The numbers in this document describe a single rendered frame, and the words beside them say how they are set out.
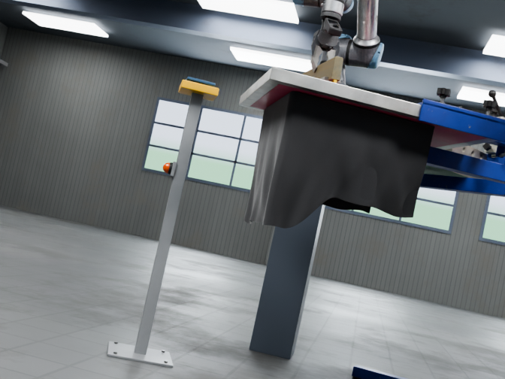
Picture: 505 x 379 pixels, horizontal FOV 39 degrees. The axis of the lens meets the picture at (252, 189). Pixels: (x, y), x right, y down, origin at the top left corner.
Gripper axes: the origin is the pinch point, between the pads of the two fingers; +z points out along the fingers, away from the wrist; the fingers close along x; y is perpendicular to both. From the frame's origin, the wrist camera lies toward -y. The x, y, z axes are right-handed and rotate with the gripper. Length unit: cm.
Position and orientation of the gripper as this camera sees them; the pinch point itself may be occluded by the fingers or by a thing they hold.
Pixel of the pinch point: (320, 69)
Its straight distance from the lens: 249.0
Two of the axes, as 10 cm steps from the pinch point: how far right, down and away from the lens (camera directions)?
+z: -2.1, 9.8, -0.5
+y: -1.8, 0.1, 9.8
